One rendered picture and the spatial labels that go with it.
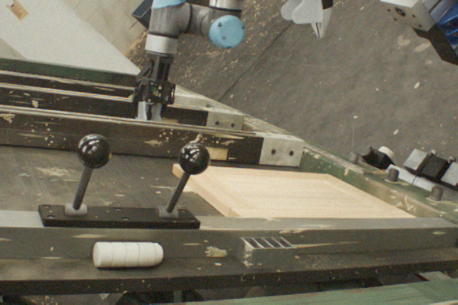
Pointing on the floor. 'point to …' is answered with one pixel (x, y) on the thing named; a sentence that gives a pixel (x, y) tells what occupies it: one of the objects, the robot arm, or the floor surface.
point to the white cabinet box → (50, 25)
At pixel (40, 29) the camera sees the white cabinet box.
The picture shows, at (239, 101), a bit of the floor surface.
